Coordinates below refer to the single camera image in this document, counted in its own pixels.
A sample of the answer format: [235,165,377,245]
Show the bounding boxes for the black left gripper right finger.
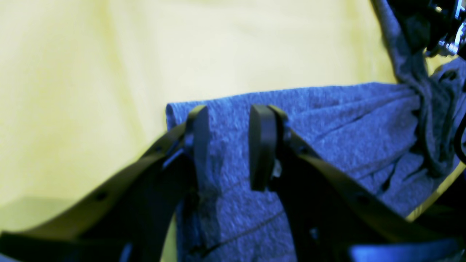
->
[249,104,465,262]

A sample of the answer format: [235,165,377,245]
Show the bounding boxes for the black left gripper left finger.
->
[1,106,209,262]

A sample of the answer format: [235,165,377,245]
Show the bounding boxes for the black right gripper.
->
[388,0,466,59]

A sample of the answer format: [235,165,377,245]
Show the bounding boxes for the grey long-sleeve T-shirt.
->
[173,0,465,262]

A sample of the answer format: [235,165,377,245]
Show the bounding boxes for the yellow table cloth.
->
[0,0,466,262]

